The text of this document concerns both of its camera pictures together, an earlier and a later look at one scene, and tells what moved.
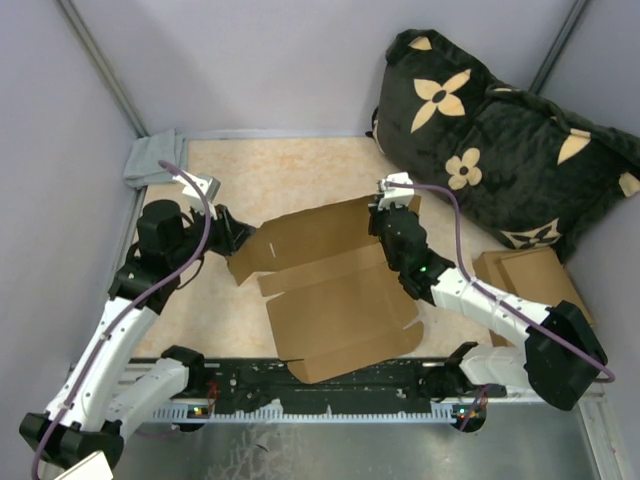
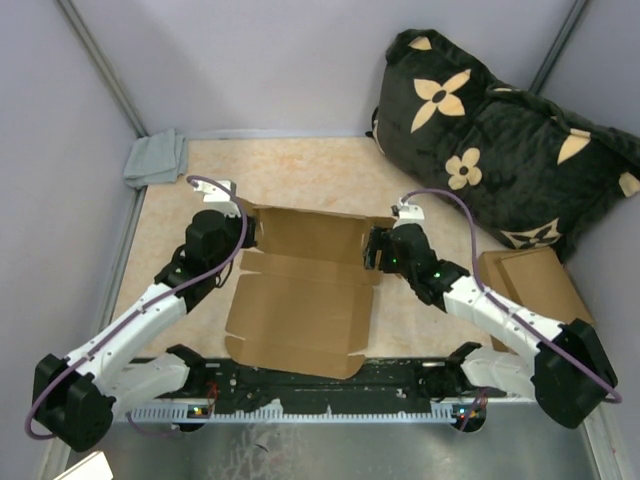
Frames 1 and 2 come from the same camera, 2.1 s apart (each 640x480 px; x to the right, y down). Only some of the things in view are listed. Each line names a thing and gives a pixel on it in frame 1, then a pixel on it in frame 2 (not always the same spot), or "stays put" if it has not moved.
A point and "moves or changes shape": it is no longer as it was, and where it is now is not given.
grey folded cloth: x=144 y=154 stays put
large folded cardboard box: x=536 y=275 stays put
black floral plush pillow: x=529 y=171 stays put
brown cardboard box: x=335 y=302 moves or changes shape
